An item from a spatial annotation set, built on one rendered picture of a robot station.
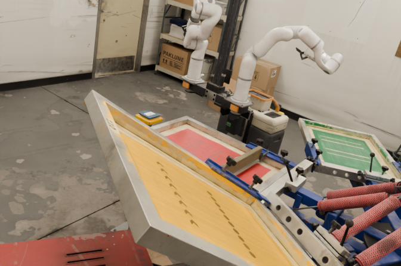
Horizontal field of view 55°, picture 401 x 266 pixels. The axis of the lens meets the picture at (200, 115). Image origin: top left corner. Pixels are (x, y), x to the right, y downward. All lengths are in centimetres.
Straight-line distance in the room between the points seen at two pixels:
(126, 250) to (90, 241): 11
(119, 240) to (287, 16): 505
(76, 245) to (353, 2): 497
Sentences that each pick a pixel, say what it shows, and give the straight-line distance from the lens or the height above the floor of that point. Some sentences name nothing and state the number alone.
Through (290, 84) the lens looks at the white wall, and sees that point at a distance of 598.
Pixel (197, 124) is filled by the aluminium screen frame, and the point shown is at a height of 98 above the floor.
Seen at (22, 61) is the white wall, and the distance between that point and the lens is 536.
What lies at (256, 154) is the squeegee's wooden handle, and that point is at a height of 103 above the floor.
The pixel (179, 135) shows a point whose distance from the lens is 233.
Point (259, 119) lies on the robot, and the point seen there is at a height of 87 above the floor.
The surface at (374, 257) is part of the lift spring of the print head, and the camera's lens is 152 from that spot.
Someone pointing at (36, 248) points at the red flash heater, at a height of 110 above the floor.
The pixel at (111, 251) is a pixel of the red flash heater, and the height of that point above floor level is 110.
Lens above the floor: 194
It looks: 22 degrees down
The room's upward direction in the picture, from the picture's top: 12 degrees clockwise
